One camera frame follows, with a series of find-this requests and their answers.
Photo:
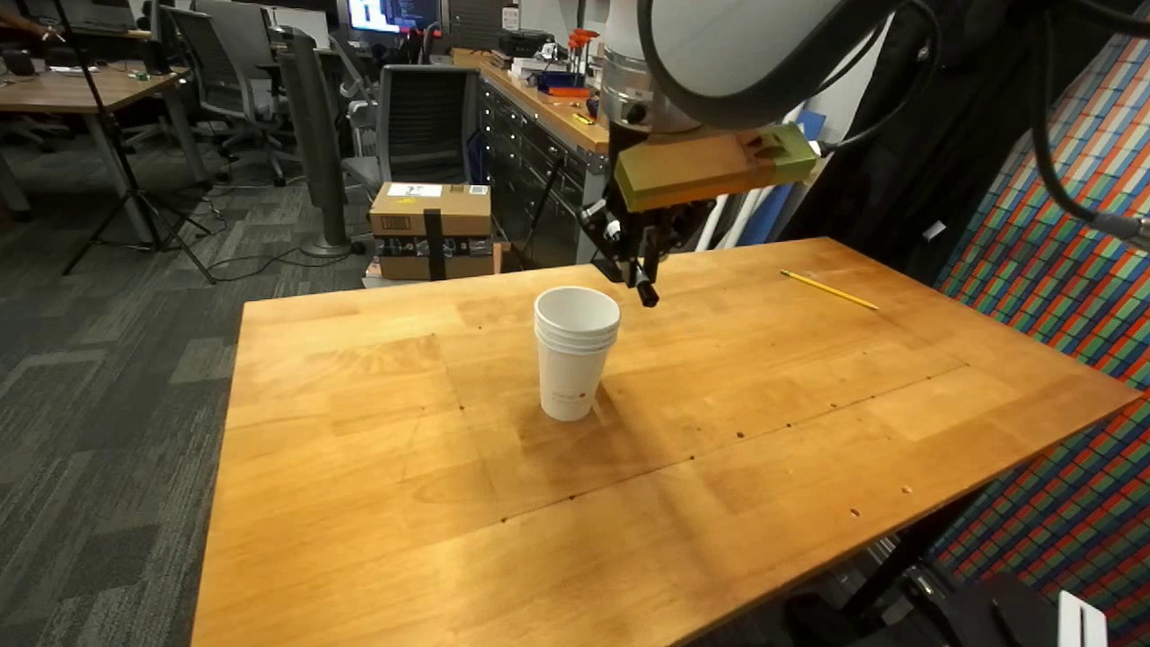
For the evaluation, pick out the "wrist camera on wooden mount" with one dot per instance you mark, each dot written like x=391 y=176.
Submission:
x=707 y=167

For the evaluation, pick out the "black table leg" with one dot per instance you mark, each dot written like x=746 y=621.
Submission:
x=901 y=560

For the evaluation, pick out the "white paper cup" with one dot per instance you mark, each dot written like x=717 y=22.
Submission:
x=576 y=319

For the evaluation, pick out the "lit computer monitor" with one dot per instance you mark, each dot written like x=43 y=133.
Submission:
x=391 y=15

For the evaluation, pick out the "multicolour woven backdrop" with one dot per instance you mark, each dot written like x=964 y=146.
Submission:
x=1066 y=478

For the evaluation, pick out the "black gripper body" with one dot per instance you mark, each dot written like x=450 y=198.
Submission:
x=629 y=228

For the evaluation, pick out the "grey cabinet with wooden top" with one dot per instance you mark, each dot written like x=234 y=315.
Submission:
x=541 y=180

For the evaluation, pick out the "wooden office desk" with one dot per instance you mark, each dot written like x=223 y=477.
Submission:
x=83 y=96

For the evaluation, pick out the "small cardboard carton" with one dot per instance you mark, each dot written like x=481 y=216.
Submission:
x=415 y=209

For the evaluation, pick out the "black tripod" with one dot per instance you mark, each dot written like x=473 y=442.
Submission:
x=128 y=167

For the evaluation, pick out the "grey office chair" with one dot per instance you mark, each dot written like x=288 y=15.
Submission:
x=234 y=72

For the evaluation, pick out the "white tube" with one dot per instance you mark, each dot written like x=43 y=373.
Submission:
x=730 y=222

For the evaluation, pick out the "white foam cup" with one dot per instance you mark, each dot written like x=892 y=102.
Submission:
x=567 y=391

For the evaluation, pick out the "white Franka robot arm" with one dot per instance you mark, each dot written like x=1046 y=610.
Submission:
x=741 y=48

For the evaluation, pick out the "yellow pencil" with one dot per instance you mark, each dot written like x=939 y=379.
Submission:
x=832 y=291

